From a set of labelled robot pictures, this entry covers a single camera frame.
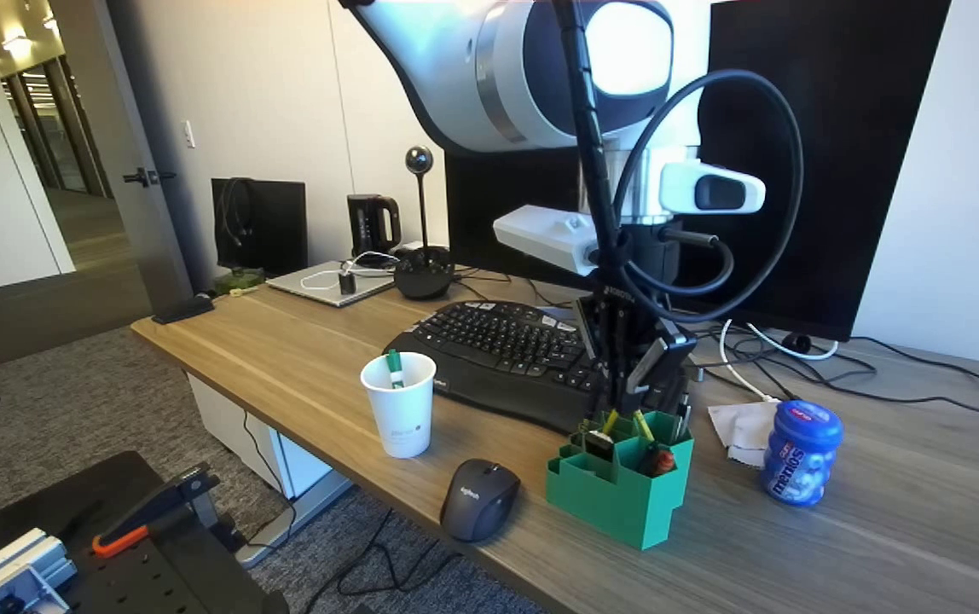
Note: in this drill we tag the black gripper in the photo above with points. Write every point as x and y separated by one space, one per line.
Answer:
626 325

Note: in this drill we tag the silver laptop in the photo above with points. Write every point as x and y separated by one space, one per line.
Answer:
321 286

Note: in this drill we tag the green flat object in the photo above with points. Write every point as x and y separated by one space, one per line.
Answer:
239 283

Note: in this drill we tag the small black adapter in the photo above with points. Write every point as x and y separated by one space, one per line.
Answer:
346 286

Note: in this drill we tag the orange marker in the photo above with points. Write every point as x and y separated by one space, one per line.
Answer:
660 462

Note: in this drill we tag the silver wrist camera bar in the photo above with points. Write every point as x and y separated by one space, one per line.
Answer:
551 240

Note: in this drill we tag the green marker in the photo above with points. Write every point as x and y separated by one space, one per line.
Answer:
395 368

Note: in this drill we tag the white paper tissue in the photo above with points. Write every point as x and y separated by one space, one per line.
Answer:
740 430

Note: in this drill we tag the black computer mouse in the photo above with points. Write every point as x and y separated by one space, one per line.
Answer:
480 499

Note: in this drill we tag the grey door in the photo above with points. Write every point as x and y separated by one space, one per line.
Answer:
113 113

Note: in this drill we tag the black computer keyboard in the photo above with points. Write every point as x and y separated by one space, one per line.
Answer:
488 353

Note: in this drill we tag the black perforated board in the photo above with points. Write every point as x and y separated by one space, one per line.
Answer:
113 574

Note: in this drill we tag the black electric kettle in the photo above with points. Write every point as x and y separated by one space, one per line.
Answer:
375 228

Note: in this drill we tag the black computer monitor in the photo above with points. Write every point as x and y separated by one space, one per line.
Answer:
852 172

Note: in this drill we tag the black flat panel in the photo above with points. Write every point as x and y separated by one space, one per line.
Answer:
260 222

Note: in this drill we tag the black webcam on stand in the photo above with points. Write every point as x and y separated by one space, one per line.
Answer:
425 273

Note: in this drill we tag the yellow pencil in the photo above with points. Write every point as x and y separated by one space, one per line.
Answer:
610 424
642 429

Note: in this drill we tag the blue gum jar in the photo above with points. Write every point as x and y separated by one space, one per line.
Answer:
802 455

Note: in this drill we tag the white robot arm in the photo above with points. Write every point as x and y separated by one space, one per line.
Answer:
456 71

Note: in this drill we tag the green honeycomb pencil holder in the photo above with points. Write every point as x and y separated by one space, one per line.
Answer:
626 499

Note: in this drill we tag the white paper cup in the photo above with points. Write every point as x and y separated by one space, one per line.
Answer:
400 411

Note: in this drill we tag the white drawer cabinet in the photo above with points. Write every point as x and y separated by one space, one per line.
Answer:
249 439

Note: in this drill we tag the white light switch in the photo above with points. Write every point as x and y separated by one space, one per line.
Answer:
190 134

